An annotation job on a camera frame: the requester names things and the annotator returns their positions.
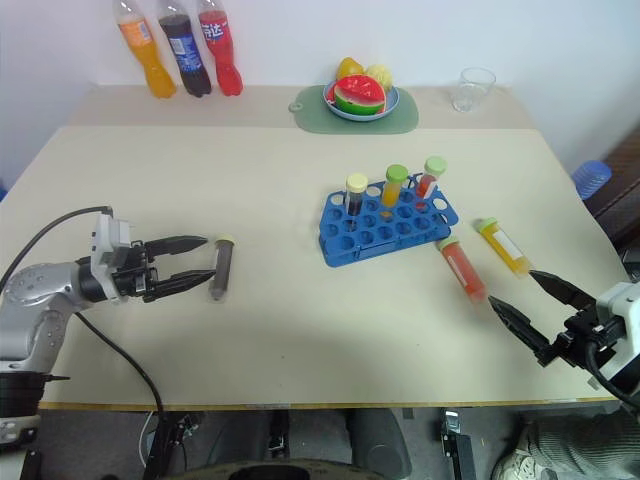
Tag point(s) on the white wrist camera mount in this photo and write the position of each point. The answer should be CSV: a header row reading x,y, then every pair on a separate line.
x,y
622,305
111,235

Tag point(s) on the dark rounded robot body shape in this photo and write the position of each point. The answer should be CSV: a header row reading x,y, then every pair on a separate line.
x,y
270,472

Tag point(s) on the red-orange tube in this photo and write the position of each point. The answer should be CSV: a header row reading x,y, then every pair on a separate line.
x,y
462,270

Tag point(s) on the dark wooden furniture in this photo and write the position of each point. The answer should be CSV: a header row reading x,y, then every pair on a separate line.
x,y
620,190

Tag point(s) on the blue test tube rack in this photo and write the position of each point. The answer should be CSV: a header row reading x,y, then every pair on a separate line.
x,y
380,235

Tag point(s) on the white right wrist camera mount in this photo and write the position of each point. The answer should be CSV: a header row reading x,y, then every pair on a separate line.
x,y
622,305

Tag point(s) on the black table leg frame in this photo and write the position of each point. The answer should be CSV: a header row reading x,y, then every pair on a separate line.
x,y
167,445

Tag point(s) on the blue ribbed plastic stool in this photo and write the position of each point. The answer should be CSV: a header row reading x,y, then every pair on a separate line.
x,y
592,177

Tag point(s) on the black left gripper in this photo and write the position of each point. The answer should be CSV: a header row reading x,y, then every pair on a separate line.
x,y
131,282

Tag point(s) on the white sneaker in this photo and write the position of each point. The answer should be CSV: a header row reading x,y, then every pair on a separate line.
x,y
515,462

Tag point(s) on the orange tube green cap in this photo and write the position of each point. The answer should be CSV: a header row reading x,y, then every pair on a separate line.
x,y
392,187

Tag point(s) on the orange soda bottle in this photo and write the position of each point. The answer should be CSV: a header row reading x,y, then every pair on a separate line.
x,y
150,60

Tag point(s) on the grey trouser leg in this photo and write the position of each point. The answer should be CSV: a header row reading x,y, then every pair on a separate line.
x,y
585,445

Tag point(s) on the bumpy pale yellow toy fruit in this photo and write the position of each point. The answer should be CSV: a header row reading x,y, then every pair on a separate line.
x,y
381,75

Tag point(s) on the clear plastic cup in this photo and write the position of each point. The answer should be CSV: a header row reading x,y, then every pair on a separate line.
x,y
472,90

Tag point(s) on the red soda bottle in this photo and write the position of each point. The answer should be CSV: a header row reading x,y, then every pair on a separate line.
x,y
222,55

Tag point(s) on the grey rounded robot leg cover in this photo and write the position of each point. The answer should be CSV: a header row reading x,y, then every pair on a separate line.
x,y
377,442

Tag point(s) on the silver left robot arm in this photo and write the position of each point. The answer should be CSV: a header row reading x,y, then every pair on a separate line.
x,y
35,290

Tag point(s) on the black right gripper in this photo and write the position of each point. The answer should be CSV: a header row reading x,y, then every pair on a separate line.
x,y
582,340

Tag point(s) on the smooth yellow toy fruit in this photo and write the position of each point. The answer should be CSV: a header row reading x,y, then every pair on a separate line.
x,y
348,67

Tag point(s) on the blue plate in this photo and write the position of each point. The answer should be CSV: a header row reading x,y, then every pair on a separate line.
x,y
390,107

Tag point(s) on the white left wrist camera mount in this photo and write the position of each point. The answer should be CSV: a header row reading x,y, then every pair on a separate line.
x,y
111,235

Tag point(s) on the cola bottle blue label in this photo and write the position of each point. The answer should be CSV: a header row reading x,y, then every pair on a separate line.
x,y
186,55

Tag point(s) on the green silicone mat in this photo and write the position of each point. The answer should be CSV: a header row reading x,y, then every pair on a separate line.
x,y
405,117

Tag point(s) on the black table clamp bracket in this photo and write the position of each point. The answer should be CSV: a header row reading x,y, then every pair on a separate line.
x,y
457,445

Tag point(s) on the red tube green cap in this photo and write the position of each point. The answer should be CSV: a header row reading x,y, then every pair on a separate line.
x,y
429,180

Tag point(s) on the dark tube yellow cap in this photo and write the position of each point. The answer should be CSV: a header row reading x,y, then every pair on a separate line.
x,y
355,197

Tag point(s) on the toy watermelon slice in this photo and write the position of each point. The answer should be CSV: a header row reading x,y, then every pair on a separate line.
x,y
360,95

